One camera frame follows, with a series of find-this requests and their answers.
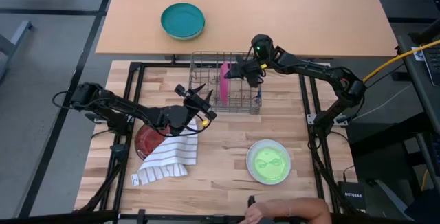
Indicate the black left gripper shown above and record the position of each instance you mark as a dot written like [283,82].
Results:
[201,107]

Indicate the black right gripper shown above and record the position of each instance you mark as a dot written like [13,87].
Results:
[252,73]

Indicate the pink plate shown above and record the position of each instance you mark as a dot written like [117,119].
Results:
[224,86]

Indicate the white striped dish towel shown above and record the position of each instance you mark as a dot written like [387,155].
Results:
[172,155]

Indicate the white plate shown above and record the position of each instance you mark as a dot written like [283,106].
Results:
[251,152]

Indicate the dark red patterned plate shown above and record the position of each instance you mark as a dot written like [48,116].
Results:
[146,143]

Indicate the person's forearm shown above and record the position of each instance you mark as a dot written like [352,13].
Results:
[302,210]

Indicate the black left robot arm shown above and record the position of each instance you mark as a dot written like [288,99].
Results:
[137,109]

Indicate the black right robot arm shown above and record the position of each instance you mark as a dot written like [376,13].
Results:
[309,69]

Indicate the tan wooden desk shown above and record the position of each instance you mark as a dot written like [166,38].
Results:
[275,18]

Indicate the teal plate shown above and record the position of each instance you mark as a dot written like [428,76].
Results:
[182,19]

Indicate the person's hand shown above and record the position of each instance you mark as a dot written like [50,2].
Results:
[256,215]

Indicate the black laptop keyboard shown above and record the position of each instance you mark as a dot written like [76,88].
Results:
[434,66]

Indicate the grey metal table leg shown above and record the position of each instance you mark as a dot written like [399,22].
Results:
[15,38]

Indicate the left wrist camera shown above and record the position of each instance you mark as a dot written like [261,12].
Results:
[181,90]

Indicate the black metal table frame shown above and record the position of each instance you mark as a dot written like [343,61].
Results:
[129,90]

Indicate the black table-level camera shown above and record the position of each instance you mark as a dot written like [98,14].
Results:
[251,201]

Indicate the black Netgear network switch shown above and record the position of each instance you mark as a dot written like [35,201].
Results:
[352,194]

